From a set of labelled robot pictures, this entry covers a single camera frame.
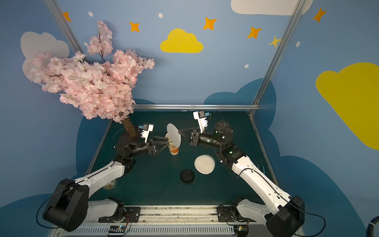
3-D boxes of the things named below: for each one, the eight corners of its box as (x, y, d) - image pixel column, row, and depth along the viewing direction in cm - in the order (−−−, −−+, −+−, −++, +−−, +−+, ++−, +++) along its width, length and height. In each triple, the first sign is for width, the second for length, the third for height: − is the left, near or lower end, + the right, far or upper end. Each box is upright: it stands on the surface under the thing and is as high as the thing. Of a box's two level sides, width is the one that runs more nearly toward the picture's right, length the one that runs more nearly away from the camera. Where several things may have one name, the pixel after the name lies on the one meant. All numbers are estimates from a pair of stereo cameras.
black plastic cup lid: (180, 183, 87) (180, 182, 85) (181, 170, 92) (181, 169, 91) (194, 183, 87) (194, 182, 85) (194, 170, 92) (194, 169, 91)
